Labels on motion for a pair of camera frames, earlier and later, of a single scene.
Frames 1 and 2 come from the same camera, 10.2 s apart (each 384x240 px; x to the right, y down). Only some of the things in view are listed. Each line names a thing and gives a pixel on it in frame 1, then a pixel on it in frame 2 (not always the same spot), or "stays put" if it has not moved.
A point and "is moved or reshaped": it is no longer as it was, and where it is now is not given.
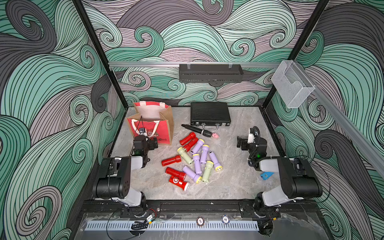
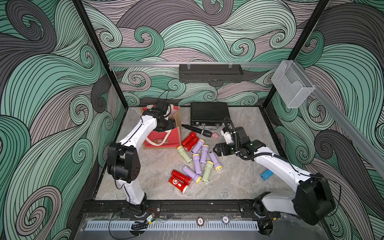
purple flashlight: (198, 146) stays put
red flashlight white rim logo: (178, 182) stays put
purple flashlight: (218, 167) stays put
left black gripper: (150, 143) to (171, 125)
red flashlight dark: (173, 172) is moved or reshaped
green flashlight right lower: (208, 167) stays put
